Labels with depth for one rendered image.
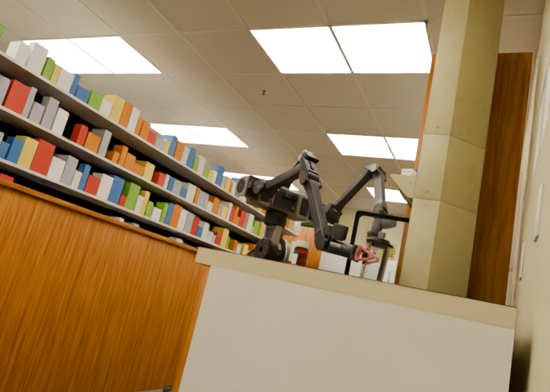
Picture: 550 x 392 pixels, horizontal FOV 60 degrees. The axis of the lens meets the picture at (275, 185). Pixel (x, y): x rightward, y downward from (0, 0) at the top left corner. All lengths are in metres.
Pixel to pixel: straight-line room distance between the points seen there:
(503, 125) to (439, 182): 0.61
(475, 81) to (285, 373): 1.71
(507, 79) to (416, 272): 1.17
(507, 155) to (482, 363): 1.70
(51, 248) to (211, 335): 2.02
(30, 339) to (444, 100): 2.52
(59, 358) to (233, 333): 2.29
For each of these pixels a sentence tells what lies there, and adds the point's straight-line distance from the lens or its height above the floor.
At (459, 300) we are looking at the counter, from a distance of 0.99.
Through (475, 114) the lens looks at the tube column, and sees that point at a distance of 2.34.
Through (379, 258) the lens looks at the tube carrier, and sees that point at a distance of 1.95.
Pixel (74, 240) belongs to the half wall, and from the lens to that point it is 3.15.
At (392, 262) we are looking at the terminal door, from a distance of 2.39.
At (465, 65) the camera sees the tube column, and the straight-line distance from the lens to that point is 2.39.
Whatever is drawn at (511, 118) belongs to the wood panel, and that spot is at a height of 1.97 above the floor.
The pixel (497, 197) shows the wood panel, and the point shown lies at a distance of 2.50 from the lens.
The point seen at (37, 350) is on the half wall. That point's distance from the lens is 3.19.
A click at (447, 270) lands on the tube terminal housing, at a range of 2.12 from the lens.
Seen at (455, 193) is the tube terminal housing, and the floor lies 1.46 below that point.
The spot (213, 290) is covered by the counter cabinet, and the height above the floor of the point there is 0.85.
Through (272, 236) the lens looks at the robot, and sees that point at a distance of 2.83.
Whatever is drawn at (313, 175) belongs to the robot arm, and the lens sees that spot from 2.30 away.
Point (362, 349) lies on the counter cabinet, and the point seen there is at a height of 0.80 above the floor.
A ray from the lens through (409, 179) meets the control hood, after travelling 2.16.
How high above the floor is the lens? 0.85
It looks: 13 degrees up
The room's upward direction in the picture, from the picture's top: 13 degrees clockwise
